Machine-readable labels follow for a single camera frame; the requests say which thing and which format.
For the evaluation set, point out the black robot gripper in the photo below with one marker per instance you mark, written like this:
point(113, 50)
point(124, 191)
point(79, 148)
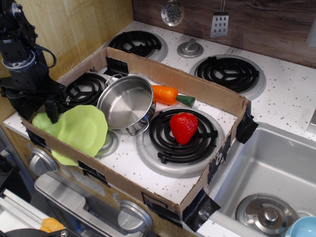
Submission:
point(32, 79)

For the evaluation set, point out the light green toy broccoli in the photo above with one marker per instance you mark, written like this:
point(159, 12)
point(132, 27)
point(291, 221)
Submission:
point(43, 122)

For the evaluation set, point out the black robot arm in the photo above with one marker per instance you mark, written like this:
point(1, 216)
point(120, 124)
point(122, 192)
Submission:
point(18, 42)

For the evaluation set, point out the front left black burner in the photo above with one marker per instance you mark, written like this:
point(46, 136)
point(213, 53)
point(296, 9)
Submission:
point(85, 90)

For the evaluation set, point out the black burner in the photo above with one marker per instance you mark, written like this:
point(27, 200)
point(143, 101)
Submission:
point(160, 152)
point(233, 72)
point(141, 43)
point(85, 90)

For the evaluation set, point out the light green plastic plate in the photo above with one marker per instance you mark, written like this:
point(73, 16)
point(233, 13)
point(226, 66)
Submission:
point(83, 127)

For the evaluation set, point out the left silver oven knob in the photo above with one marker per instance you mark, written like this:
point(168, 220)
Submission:
point(41, 162)

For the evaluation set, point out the silver oven knob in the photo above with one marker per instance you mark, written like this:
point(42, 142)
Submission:
point(41, 162)
point(132, 218)

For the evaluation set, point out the small silver stovetop disc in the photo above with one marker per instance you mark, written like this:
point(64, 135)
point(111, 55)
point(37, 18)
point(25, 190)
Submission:
point(110, 146)

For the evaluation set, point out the stainless steel toy pot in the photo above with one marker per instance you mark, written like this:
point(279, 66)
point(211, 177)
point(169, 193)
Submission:
point(128, 105)

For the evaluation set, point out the orange cloth piece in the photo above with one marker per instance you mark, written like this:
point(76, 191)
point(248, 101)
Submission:
point(50, 225)

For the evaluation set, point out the rear left black burner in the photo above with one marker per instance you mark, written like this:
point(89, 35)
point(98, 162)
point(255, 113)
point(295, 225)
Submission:
point(141, 43)

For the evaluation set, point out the orange toy carrot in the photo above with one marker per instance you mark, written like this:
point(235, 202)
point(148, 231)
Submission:
point(169, 96)

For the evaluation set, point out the front right black burner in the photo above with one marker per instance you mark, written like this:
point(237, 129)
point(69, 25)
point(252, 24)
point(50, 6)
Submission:
point(160, 152)

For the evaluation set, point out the red toy strawberry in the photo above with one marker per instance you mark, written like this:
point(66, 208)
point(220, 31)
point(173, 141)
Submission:
point(183, 127)

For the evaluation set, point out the right silver oven knob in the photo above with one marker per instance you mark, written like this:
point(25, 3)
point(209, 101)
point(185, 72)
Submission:
point(132, 218)

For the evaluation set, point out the brown cardboard fence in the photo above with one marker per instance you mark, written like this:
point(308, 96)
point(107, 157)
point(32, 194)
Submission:
point(190, 205)

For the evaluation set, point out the silver stovetop knob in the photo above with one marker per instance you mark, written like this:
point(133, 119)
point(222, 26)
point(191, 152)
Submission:
point(190, 49)

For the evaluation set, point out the hanging silver strainer ladle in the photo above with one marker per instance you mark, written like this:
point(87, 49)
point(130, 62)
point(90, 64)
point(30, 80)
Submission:
point(172, 13)

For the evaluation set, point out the hanging silver slotted spatula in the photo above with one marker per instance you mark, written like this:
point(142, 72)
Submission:
point(220, 22)

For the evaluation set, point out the rear right black burner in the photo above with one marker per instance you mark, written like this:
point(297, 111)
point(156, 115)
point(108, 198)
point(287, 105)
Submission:
point(233, 72)

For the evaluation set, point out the silver toy sink basin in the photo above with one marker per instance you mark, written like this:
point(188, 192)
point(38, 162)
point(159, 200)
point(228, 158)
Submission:
point(272, 161)

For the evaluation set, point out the steel pot lid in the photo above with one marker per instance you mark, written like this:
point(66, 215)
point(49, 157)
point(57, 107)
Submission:
point(267, 214)

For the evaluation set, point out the light blue bowl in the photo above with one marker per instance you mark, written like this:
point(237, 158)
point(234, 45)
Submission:
point(303, 227)

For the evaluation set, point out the silver oven door handle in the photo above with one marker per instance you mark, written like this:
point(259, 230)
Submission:
point(75, 210)

